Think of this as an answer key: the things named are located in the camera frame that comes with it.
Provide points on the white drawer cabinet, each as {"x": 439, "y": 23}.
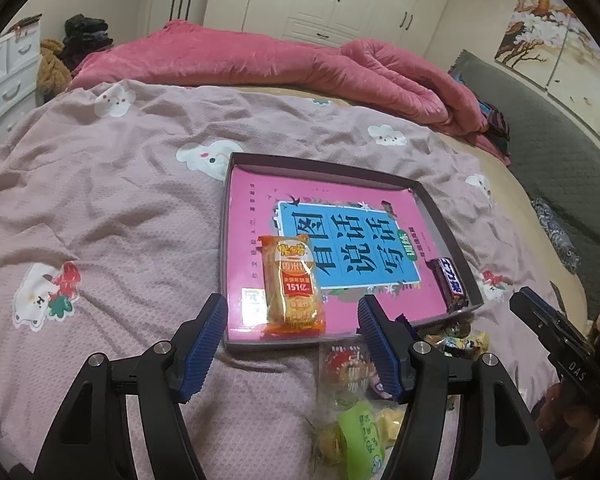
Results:
{"x": 20, "y": 57}

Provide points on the orange biscuit packet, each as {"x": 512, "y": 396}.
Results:
{"x": 292, "y": 293}

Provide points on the light green snack packet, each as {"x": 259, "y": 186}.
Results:
{"x": 363, "y": 451}

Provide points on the mauve cartoon bedsheet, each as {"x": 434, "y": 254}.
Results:
{"x": 110, "y": 220}

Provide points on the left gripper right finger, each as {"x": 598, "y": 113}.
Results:
{"x": 496, "y": 437}

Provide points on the pink folded quilt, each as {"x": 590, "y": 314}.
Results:
{"x": 365, "y": 70}

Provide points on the Snickers chocolate bar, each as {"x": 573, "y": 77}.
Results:
{"x": 451, "y": 287}

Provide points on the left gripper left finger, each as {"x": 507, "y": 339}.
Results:
{"x": 89, "y": 437}

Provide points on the pile of dark clothes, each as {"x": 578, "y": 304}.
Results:
{"x": 83, "y": 36}

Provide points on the floral wall painting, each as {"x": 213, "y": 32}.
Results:
{"x": 546, "y": 43}

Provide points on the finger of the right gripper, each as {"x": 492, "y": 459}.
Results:
{"x": 553, "y": 329}

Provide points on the dark shallow box tray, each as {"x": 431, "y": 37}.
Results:
{"x": 325, "y": 171}

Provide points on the grey quilted headboard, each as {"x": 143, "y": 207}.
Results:
{"x": 552, "y": 158}

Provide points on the dark clothes by headboard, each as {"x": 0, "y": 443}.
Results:
{"x": 497, "y": 132}

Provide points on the yellow cartoon snack bar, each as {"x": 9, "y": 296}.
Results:
{"x": 469, "y": 347}

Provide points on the clear red snack packet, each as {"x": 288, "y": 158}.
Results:
{"x": 346, "y": 374}

